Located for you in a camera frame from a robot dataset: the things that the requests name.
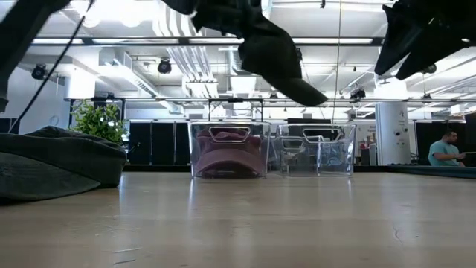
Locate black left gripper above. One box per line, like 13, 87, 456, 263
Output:
161, 0, 263, 27

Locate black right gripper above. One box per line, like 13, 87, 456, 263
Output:
374, 0, 476, 81

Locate dark grey baseball cap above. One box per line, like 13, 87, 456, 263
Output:
0, 125, 127, 202
190, 0, 329, 107

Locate white round column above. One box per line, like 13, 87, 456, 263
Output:
375, 102, 412, 167

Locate person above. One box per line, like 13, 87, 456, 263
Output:
427, 130, 466, 168

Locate black overhead light beam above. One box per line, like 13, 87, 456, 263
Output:
31, 36, 384, 47

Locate clear plastic bin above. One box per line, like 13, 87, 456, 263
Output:
188, 121, 271, 179
275, 122, 357, 177

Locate black room divider panels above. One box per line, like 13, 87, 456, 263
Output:
128, 121, 190, 167

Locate green plant in white pot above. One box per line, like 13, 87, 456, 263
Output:
69, 99, 128, 145

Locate thin hanging cable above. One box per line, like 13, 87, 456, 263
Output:
332, 0, 342, 124

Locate black aluminium table frame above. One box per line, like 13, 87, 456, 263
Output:
122, 163, 476, 179

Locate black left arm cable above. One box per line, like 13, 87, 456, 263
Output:
7, 0, 96, 133

